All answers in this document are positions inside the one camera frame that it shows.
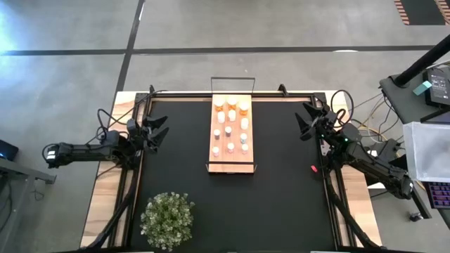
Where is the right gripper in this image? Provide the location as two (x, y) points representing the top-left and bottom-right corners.
(294, 101), (349, 145)

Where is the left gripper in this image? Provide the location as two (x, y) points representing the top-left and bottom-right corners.
(125, 115), (171, 155)

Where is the wooden tray board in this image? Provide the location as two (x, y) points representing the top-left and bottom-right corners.
(205, 76), (257, 175)

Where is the black power brick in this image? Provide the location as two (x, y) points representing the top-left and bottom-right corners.
(378, 138), (401, 162)

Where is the green potted plant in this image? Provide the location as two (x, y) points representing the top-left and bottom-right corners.
(139, 191), (196, 251)

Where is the white paper sheet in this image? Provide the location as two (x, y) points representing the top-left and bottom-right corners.
(366, 149), (388, 190)

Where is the dark grey side desk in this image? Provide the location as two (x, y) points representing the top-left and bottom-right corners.
(364, 74), (450, 229)

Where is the small teal block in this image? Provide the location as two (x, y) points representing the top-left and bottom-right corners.
(412, 80), (433, 96)

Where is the translucent plastic box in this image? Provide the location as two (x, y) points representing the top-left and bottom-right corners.
(402, 121), (450, 183)

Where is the black pole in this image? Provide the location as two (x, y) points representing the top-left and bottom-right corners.
(393, 34), (450, 88)

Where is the black device with white label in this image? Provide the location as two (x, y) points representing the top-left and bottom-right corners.
(423, 65), (450, 108)

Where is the grey metal desk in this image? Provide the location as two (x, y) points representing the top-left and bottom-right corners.
(0, 157), (58, 253)

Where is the backlit keyboard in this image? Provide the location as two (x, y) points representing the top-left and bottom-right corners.
(423, 181), (450, 210)

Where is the dark screen with blue glow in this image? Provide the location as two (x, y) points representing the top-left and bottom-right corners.
(0, 139), (20, 162)

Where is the black floor mat striped edge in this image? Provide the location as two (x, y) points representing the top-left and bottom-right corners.
(393, 0), (450, 26)

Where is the black metal table frame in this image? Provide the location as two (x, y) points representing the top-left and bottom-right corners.
(79, 84), (384, 253)

